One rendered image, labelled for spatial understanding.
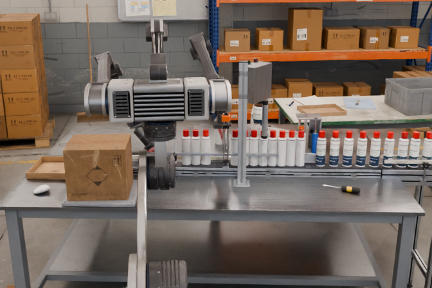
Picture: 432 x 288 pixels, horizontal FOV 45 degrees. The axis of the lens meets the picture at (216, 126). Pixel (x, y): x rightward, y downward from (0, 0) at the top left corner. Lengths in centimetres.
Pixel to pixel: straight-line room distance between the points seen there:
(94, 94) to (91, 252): 160
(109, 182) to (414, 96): 267
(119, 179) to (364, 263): 162
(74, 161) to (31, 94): 337
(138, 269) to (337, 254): 186
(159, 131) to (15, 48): 390
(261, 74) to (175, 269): 121
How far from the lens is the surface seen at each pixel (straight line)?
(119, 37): 718
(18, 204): 283
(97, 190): 268
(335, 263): 340
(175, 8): 699
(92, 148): 263
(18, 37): 587
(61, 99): 745
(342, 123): 419
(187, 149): 296
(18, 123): 607
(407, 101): 444
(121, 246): 355
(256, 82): 269
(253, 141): 293
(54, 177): 306
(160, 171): 218
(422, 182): 317
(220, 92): 212
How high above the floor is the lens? 199
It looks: 18 degrees down
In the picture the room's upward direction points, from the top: straight up
